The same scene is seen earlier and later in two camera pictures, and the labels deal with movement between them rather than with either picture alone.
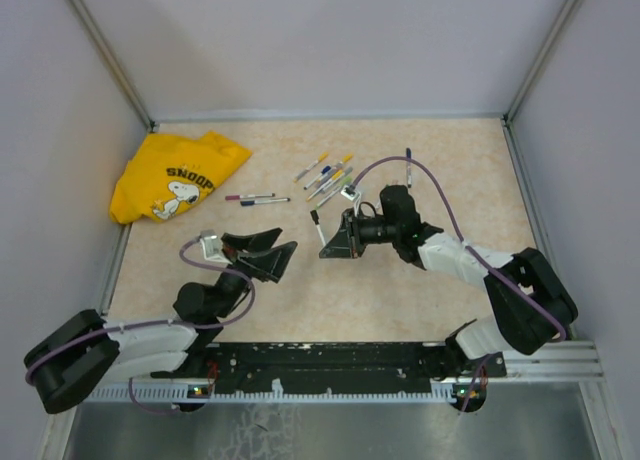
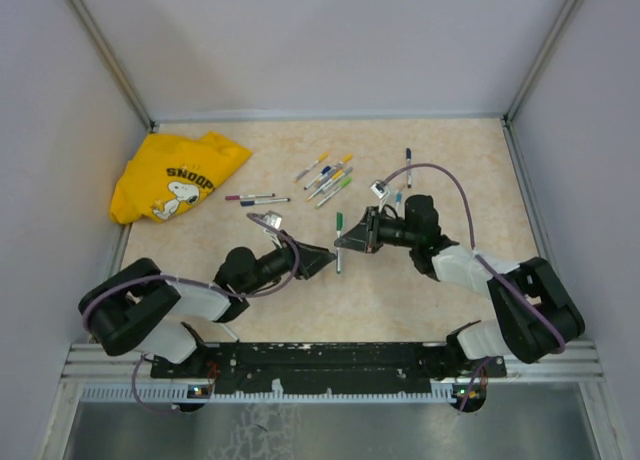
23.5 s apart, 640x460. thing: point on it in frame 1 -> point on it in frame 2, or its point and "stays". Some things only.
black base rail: [258, 368] stays
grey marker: [409, 167] stays
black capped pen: [315, 218] -> [230, 332]
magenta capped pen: [248, 196] stays
